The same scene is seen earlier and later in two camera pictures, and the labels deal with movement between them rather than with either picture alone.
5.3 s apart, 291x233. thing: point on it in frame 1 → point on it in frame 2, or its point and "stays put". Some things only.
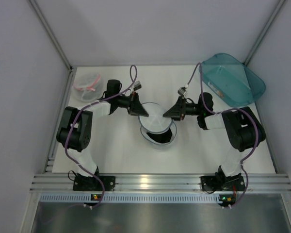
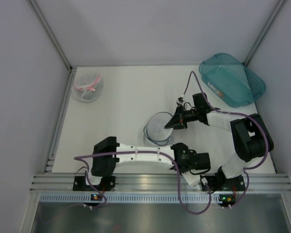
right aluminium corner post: (279, 5) stays put
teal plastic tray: (232, 81) stays put
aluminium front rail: (63, 183) stays put
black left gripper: (132, 104) → (206, 160)
